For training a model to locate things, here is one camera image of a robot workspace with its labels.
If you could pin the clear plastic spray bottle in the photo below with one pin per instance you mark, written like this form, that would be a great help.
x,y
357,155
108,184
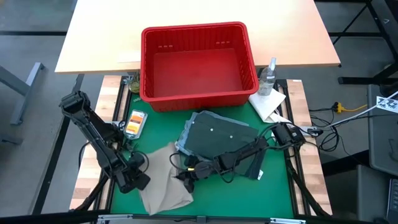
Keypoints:
x,y
265,79

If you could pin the light blue denim garment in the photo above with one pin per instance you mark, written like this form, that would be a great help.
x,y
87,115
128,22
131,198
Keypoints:
x,y
183,140

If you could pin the grey plastic case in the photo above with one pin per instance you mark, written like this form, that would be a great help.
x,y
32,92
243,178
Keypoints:
x,y
384,149

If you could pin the wipes packet with orange label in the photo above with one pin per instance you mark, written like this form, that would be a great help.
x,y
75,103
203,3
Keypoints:
x,y
135,124

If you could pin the grey metal table leg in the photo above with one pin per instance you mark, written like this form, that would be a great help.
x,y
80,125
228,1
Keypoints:
x,y
26,93

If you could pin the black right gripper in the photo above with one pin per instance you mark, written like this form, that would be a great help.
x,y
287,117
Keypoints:
x,y
200,172

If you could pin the white printed tag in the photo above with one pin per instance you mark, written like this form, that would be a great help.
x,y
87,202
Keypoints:
x,y
387,104

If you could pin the black metal desk frame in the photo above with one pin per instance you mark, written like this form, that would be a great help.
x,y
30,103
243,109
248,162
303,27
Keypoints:
x,y
357,34

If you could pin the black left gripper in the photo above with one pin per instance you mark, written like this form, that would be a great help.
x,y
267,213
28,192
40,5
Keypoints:
x,y
133,179

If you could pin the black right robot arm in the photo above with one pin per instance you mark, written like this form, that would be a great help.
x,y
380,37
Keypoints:
x,y
248,151

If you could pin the dark blue jeans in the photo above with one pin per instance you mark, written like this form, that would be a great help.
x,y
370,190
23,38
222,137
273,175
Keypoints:
x,y
256,165

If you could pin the white cloth tote bag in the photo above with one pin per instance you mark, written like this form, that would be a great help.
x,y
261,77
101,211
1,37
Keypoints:
x,y
267,104

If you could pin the light wood table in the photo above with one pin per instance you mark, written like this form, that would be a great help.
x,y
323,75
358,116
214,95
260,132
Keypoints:
x,y
109,37

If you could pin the white power strip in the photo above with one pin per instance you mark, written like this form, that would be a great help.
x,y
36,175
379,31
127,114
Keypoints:
x,y
311,130

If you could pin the dark green garment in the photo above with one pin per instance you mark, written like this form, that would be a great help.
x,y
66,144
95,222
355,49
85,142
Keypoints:
x,y
214,137

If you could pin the black metal rig frame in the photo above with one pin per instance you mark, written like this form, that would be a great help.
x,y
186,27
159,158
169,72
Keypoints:
x,y
298,186

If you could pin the beige trousers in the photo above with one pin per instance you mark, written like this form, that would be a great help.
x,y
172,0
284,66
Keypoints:
x,y
164,186

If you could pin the red plastic laundry basket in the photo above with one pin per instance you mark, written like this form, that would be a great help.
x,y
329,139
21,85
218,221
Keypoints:
x,y
199,71

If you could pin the black table base bar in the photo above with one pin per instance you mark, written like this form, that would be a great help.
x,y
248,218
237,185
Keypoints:
x,y
46,183

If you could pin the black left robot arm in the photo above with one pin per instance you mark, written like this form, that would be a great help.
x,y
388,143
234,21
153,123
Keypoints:
x,y
96,137

